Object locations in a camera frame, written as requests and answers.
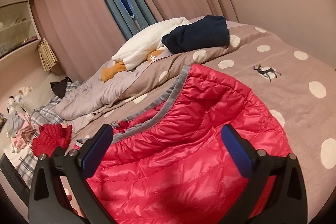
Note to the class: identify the black small garment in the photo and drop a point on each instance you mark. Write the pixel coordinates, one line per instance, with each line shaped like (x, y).
(59, 87)

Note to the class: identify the beige pillow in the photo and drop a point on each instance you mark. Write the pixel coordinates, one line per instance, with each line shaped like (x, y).
(40, 96)

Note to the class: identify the folded red puffer jacket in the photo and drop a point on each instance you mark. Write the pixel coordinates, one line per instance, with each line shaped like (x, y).
(50, 137)

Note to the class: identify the polka dot bed cover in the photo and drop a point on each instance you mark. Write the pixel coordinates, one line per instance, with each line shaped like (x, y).
(298, 90)

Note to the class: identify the pink hooded puffer jacket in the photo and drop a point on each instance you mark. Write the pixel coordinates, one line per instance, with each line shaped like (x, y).
(168, 163)

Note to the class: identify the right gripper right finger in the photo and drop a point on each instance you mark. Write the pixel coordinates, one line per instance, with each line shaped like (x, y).
(275, 192)

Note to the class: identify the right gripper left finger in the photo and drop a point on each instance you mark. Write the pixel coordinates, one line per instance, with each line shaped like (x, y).
(60, 192)

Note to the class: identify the black bag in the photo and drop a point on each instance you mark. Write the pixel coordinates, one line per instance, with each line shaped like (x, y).
(14, 179)

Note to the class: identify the grey lilac quilt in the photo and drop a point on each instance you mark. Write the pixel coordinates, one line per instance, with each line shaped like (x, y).
(82, 105)

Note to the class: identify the white wall shelf unit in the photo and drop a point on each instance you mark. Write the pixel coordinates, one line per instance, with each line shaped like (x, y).
(19, 34)

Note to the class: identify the plaid pillow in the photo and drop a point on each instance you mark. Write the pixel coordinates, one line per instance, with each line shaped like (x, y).
(20, 151)

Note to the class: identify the white goose plush toy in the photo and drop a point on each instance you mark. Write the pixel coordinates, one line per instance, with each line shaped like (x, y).
(136, 50)

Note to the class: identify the dark navy folded garment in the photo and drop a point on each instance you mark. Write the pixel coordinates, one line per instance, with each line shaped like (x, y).
(210, 31)

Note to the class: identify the white plush toys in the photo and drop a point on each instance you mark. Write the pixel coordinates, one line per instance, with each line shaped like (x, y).
(13, 101)

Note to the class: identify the pink curtain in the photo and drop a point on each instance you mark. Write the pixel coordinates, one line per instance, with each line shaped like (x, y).
(84, 34)

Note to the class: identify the pile of pink clothes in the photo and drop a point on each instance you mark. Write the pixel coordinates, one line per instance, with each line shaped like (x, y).
(20, 129)

